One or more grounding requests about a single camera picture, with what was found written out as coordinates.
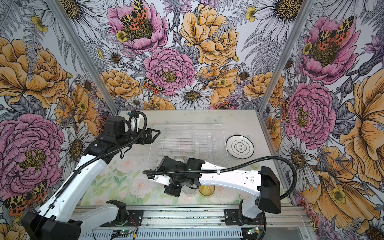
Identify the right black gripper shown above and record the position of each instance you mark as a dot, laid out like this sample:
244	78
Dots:
175	192

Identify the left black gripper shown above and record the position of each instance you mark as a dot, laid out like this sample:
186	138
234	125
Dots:
149	140

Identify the clear glass cup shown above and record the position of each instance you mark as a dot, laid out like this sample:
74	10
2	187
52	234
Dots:
188	191

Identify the amber glass cup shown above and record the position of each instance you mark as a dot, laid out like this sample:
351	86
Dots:
206	190

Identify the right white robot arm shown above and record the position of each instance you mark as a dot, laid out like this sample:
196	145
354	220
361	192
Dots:
262	186

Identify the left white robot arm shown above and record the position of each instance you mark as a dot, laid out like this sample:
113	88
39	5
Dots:
55	220

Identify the green circuit board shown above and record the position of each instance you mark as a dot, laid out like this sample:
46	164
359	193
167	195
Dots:
120	234

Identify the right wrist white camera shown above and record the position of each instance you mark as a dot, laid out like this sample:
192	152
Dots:
160	179

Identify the wrist white camera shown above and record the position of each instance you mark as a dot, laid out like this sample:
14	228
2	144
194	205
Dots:
160	179
133	121

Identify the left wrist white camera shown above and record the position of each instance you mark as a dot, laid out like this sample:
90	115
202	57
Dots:
133	121

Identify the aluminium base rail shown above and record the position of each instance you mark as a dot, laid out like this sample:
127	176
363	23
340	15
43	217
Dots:
205	222

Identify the white wire dish rack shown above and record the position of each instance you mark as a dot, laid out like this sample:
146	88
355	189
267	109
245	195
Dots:
201	141

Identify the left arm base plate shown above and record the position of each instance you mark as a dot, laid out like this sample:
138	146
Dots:
134	218

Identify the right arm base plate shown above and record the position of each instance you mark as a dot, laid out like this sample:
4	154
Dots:
233	217

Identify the aluminium corner post left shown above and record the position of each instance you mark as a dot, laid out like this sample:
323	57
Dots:
75	40

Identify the aluminium corner post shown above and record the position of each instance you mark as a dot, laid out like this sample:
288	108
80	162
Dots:
75	40
291	40

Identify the aluminium corner post right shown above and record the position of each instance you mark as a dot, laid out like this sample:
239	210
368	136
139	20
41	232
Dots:
291	40

